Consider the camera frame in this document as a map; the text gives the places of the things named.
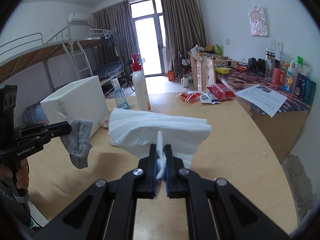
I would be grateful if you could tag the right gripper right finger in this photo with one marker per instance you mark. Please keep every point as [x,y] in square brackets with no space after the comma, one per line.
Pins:
[198,194]

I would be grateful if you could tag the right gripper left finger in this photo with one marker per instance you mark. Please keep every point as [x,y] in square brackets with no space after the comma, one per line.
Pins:
[139,183]

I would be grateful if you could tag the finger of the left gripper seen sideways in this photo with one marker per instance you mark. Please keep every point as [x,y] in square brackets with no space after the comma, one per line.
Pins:
[59,129]

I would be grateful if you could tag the grey sock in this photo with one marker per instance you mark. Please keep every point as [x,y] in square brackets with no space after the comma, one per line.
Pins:
[77,142]

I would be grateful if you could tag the white towel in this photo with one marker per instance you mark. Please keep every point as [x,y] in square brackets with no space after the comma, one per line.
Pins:
[135,131]

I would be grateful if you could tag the person's left hand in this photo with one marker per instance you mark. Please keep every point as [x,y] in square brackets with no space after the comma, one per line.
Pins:
[22,174]

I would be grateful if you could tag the blue quilt bundle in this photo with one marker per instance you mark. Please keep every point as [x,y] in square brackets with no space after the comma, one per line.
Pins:
[35,114]

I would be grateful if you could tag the white styrofoam box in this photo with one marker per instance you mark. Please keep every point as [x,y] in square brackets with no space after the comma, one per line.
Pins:
[82,99]

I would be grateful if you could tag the floral pink cloth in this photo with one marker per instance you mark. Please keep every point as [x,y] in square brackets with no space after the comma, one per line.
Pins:
[105,122]

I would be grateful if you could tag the clear blue spray bottle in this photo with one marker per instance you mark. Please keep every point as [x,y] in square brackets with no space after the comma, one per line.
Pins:
[119,95]

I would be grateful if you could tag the folded dark blue blanket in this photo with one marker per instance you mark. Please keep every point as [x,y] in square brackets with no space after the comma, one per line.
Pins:
[109,70]

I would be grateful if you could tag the red snack packet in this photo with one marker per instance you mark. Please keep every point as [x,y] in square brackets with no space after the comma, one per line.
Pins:
[189,96]

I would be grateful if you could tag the metal bunk bed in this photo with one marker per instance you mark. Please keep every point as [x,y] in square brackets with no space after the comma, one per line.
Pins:
[78,41]

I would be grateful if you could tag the white printed sachet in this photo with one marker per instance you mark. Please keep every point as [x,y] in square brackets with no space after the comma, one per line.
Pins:
[208,98]

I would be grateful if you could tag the white lotion pump bottle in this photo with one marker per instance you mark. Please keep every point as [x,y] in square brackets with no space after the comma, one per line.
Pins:
[139,84]

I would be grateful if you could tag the black folding chair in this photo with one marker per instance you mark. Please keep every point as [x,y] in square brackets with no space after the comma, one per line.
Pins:
[127,74]

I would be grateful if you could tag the large red snack pack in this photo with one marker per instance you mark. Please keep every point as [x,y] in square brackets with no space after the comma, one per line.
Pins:
[221,92]

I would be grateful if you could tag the white thermos jug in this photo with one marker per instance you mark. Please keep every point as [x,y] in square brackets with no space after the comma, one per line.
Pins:
[185,81]

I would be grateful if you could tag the orange bag on floor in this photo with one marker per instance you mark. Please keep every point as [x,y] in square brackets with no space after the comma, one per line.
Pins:
[171,75]

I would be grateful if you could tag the left brown curtain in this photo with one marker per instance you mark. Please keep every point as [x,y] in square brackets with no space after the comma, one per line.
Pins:
[122,43]

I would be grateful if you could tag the brown curtain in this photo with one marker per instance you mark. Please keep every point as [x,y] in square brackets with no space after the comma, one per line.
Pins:
[183,27]
[122,43]

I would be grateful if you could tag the wooden smiley chair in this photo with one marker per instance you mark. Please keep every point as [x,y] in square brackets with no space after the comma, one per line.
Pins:
[205,72]

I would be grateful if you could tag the white air conditioner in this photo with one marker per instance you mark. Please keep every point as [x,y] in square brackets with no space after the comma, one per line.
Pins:
[77,18]

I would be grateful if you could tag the printed white paper sheet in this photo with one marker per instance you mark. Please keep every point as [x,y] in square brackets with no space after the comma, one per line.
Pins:
[269,101]

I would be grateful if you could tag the light wooden desk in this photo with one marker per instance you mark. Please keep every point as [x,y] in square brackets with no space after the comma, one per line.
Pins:
[219,62]

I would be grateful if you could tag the green bag on desk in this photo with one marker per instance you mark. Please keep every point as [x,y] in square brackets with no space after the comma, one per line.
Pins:
[218,50]

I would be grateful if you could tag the black headphones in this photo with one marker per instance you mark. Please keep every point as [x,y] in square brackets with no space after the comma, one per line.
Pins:
[257,64]

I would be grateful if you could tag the red can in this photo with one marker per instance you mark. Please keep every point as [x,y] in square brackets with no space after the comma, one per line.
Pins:
[276,76]

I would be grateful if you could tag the glass balcony door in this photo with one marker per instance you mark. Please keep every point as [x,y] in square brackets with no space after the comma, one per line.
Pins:
[148,21]

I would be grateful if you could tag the right brown curtain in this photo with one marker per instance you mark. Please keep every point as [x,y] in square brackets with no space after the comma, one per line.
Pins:
[183,27]

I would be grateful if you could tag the anime wall picture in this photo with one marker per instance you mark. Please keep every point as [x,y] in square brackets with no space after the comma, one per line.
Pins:
[258,22]

